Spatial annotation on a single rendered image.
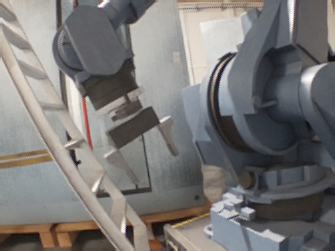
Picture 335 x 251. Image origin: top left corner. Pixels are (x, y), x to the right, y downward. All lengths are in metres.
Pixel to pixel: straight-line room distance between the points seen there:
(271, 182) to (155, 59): 1.26
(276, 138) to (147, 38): 1.33
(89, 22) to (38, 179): 1.58
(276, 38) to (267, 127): 0.24
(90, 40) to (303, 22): 0.54
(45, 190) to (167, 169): 0.99
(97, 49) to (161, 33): 1.31
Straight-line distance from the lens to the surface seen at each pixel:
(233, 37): 5.75
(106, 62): 0.50
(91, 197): 1.03
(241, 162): 0.75
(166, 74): 1.71
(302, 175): 0.80
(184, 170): 1.74
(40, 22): 2.04
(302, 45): 0.65
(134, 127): 0.57
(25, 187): 2.03
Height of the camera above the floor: 0.92
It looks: 3 degrees down
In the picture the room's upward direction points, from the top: 8 degrees counter-clockwise
